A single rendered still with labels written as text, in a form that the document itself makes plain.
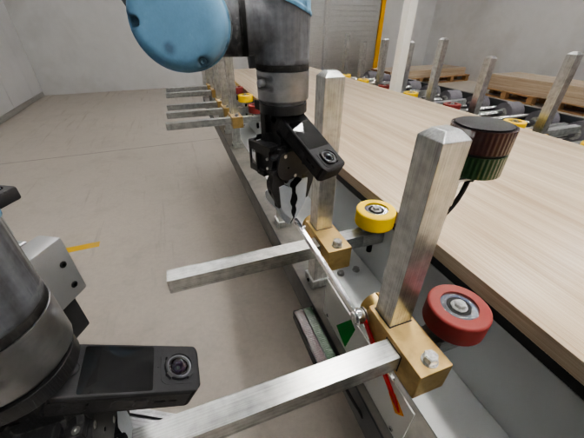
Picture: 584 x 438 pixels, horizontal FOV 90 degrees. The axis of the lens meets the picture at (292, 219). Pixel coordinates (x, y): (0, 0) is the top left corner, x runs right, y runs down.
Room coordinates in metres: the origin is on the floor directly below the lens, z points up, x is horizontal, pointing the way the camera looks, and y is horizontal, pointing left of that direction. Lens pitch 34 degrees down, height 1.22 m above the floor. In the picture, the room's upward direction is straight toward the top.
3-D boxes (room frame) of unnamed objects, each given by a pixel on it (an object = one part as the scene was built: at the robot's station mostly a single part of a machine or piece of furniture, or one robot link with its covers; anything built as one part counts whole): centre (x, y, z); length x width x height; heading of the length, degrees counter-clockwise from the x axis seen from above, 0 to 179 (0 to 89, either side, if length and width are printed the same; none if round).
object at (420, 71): (8.27, -3.21, 0.23); 2.42 x 0.76 x 0.17; 113
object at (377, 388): (0.30, -0.11, 0.75); 0.26 x 0.01 x 0.10; 20
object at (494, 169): (0.29, -0.19, 1.10); 0.06 x 0.06 x 0.02
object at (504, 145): (0.29, -0.19, 1.13); 0.06 x 0.06 x 0.02
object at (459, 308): (0.26, -0.22, 0.85); 0.08 x 0.08 x 0.11
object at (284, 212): (0.46, 0.03, 0.96); 0.06 x 0.03 x 0.09; 40
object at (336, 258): (0.49, -0.07, 0.84); 0.14 x 0.06 x 0.05; 20
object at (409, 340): (0.26, -0.16, 0.85); 0.14 x 0.06 x 0.05; 20
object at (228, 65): (1.45, 0.28, 0.91); 0.04 x 0.04 x 0.48; 20
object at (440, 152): (0.28, -0.15, 0.90); 0.04 x 0.04 x 0.48; 20
